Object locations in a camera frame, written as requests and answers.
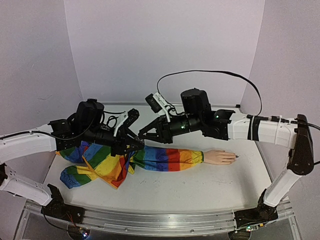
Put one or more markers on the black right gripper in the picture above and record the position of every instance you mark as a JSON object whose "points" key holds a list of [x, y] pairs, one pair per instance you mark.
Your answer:
{"points": [[162, 130]]}

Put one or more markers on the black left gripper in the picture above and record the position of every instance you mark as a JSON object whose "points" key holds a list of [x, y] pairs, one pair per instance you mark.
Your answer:
{"points": [[122, 144]]}

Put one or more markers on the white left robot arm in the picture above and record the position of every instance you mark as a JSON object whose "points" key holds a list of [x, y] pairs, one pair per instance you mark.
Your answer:
{"points": [[24, 145]]}

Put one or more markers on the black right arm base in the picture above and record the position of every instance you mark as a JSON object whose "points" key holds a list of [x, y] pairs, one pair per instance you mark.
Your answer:
{"points": [[261, 214]]}

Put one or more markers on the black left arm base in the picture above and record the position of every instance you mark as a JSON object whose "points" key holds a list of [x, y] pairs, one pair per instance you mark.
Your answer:
{"points": [[58, 209]]}

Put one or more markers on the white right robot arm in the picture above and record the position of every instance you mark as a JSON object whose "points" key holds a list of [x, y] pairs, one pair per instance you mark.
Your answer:
{"points": [[275, 135]]}

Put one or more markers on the rainbow striped jacket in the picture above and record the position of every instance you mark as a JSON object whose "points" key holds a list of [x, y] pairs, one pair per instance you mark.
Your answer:
{"points": [[92, 161]]}

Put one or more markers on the mannequin hand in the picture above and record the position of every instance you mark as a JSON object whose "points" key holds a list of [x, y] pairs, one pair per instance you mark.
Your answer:
{"points": [[219, 157]]}

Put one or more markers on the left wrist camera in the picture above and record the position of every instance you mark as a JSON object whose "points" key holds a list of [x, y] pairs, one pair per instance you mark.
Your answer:
{"points": [[125, 120]]}

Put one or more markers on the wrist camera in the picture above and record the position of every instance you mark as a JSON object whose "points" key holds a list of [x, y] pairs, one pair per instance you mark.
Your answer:
{"points": [[125, 120], [159, 105]]}

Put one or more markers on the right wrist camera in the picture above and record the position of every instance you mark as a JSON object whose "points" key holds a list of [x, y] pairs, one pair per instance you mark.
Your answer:
{"points": [[159, 105]]}

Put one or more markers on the aluminium front rail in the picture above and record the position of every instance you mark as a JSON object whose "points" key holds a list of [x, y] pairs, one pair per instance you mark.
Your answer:
{"points": [[163, 224]]}

